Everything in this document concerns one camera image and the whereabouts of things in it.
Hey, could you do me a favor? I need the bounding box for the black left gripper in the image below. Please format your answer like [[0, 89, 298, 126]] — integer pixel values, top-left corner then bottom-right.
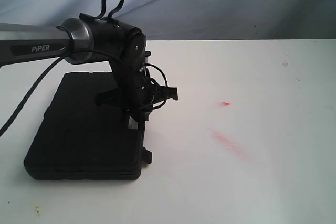
[[94, 50, 180, 122]]

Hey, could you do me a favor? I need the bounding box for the black plastic tool case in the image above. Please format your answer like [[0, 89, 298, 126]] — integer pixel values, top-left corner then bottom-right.
[[24, 72, 152, 180]]

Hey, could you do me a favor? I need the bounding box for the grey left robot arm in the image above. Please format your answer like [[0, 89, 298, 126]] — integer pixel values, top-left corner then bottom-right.
[[1, 18, 178, 114]]

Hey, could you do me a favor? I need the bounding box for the white backdrop cloth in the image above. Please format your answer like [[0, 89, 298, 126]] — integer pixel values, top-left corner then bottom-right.
[[1, 0, 335, 40]]

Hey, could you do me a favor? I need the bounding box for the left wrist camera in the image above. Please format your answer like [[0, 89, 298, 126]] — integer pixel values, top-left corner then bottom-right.
[[139, 50, 151, 72]]

